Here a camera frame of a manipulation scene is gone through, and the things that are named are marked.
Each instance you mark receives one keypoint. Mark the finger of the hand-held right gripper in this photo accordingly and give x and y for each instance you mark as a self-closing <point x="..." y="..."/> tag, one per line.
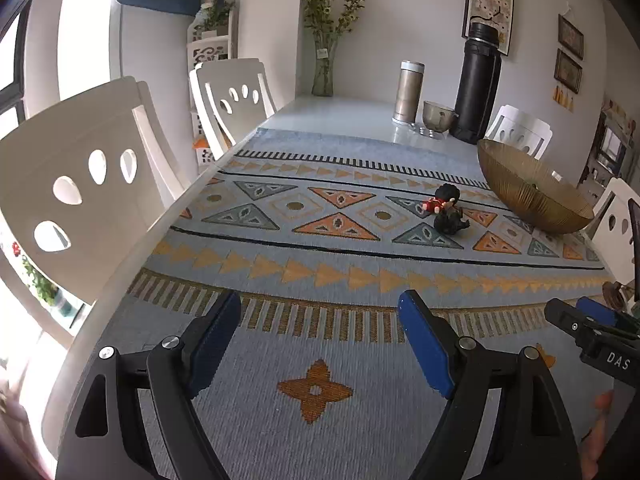
<point x="597" y="310"/>
<point x="570" y="322"/>

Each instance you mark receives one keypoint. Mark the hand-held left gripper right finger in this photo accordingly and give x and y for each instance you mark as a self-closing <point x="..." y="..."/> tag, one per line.
<point x="425" y="345"/>

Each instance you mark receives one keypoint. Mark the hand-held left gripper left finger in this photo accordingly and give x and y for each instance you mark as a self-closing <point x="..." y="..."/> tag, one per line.
<point x="215" y="340"/>

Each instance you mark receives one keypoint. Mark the black toy figure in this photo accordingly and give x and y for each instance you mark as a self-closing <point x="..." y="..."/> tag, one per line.
<point x="450" y="221"/>

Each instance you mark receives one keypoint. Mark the golden ribbed bowl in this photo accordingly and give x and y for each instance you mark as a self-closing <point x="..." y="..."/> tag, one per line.
<point x="530" y="195"/>

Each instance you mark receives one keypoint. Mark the red guard figurine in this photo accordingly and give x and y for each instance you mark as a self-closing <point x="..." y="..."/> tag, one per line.
<point x="434" y="205"/>

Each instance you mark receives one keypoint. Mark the person's right hand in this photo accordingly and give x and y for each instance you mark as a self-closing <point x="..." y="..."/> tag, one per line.
<point x="600" y="407"/>

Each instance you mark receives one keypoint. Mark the brown wooden object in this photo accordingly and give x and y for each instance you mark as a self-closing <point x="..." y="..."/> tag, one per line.
<point x="614" y="292"/>

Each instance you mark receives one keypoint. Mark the patterned woven table mat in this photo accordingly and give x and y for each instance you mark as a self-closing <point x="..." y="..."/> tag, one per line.
<point x="310" y="345"/>

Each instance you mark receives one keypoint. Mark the white dining chair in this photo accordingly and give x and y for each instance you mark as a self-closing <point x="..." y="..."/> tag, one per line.
<point x="520" y="122"/>
<point x="75" y="135"/>
<point x="607" y="200"/>
<point x="225" y="77"/>

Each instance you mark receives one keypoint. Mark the potted plant with red flowers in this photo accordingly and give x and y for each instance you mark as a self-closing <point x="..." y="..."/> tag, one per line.
<point x="42" y="285"/>

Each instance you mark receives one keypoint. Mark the large black flask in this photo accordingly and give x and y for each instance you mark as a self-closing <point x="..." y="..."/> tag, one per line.
<point x="475" y="90"/>

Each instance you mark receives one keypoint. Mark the beige cylindrical thermos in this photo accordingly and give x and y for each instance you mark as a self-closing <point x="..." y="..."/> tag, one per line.
<point x="409" y="92"/>

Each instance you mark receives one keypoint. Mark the white carved shelf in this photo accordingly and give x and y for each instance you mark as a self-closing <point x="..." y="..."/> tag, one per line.
<point x="210" y="52"/>

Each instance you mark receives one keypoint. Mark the glass vase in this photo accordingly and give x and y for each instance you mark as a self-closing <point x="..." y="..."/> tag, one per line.
<point x="323" y="70"/>

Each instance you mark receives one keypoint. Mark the blue flower plant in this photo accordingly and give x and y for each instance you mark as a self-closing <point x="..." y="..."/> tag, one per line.
<point x="217" y="7"/>

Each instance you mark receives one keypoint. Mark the dried flower bunch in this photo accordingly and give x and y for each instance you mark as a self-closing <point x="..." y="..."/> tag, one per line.
<point x="325" y="10"/>

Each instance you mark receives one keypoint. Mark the framed wall picture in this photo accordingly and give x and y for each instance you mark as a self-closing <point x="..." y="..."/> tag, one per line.
<point x="568" y="71"/>
<point x="571" y="35"/>

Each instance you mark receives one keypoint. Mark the hanging wall scroll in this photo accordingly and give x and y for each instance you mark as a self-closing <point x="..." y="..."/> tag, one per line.
<point x="492" y="5"/>

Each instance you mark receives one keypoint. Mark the dark window frame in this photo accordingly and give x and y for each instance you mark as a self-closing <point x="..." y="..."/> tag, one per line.
<point x="12" y="85"/>

